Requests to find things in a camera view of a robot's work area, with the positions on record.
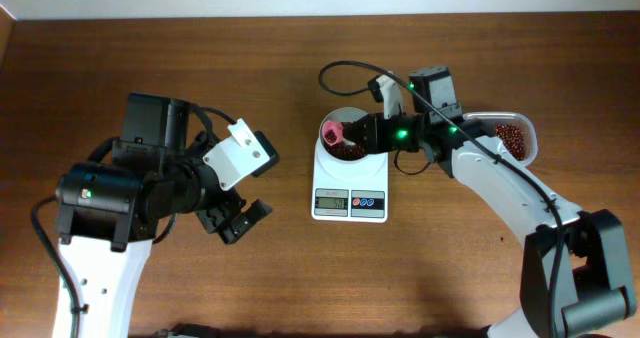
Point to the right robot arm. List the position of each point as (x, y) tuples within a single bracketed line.
[(576, 276)]

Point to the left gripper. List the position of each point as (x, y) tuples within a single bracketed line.
[(242, 223)]

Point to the white round bowl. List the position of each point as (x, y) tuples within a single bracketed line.
[(346, 114)]

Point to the red beans in bowl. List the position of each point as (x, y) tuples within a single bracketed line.
[(346, 152)]

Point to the clear plastic bean container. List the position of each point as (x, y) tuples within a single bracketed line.
[(494, 118)]

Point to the pink measuring scoop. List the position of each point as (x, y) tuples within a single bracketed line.
[(332, 132)]

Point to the white digital kitchen scale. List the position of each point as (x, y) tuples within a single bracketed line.
[(349, 190)]

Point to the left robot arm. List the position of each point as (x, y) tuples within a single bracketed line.
[(99, 270)]

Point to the red beans in container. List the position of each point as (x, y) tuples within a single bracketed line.
[(513, 139)]

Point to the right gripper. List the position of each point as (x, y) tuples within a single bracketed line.
[(366, 133)]

